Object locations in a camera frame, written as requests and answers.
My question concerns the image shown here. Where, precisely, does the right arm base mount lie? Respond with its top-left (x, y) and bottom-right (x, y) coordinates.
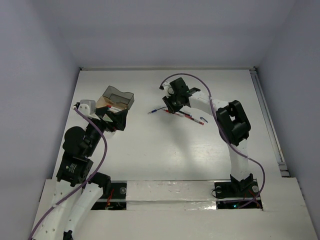
top-left (211, 173), bottom-right (263, 210)

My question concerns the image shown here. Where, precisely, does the blue ballpoint pen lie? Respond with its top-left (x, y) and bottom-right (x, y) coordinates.
top-left (147, 106), bottom-right (167, 115)

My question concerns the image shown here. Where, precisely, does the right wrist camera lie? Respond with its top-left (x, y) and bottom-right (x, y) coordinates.
top-left (159, 80), bottom-right (175, 97)

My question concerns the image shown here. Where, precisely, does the blue gel pen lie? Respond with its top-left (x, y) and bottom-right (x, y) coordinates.
top-left (178, 111), bottom-right (192, 118)

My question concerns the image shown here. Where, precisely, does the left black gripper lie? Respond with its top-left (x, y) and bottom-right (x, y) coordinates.
top-left (85, 105), bottom-right (128, 156)

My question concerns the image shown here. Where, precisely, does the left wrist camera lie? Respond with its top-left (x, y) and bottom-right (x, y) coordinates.
top-left (73, 99), bottom-right (98, 119)

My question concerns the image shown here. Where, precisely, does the long red pen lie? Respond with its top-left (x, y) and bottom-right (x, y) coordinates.
top-left (185, 115), bottom-right (204, 126)

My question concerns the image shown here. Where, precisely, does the red gel pen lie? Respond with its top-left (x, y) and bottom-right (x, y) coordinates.
top-left (162, 109), bottom-right (184, 118)

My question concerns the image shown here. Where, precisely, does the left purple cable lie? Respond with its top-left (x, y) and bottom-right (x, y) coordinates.
top-left (28, 107), bottom-right (109, 240)

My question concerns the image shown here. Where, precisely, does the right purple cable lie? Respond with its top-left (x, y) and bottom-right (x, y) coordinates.
top-left (159, 73), bottom-right (266, 209)

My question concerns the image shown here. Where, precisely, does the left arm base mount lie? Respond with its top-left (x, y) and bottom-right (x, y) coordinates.
top-left (91, 181), bottom-right (127, 211)

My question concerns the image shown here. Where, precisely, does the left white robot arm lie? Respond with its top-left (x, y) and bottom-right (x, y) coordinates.
top-left (29, 101), bottom-right (128, 240)

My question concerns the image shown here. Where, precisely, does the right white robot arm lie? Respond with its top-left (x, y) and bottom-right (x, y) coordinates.
top-left (159, 77), bottom-right (254, 199)

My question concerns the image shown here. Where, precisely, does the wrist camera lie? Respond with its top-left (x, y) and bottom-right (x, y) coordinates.
top-left (159, 80), bottom-right (175, 97)
top-left (73, 99), bottom-right (98, 119)

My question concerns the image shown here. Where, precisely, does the aluminium side rail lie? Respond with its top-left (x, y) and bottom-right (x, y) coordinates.
top-left (249, 67), bottom-right (291, 178)

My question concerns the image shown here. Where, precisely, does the purple cable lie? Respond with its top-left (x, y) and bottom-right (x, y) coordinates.
top-left (159, 73), bottom-right (266, 209)
top-left (28, 107), bottom-right (109, 240)

